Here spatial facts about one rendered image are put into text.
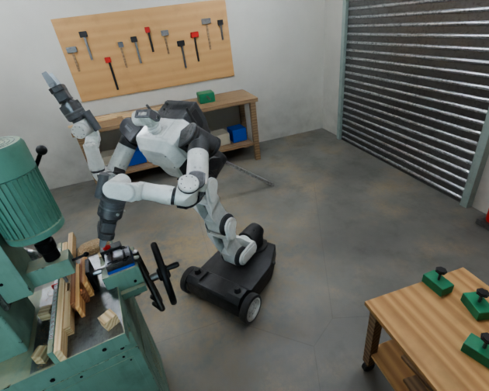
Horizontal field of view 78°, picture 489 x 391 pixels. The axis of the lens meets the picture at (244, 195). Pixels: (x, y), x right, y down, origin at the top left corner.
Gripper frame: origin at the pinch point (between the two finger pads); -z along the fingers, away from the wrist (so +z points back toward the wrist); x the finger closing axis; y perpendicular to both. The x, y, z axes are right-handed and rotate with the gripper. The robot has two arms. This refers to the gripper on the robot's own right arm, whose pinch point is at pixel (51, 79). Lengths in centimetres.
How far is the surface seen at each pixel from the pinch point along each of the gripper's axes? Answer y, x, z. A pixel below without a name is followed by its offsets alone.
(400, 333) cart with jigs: -72, 87, 145
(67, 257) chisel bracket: 23, 48, 57
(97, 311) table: 23, 59, 76
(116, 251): 10, 43, 67
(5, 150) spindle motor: 12, 59, 17
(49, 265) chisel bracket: 29, 49, 56
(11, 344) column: 53, 55, 72
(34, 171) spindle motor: 11, 53, 26
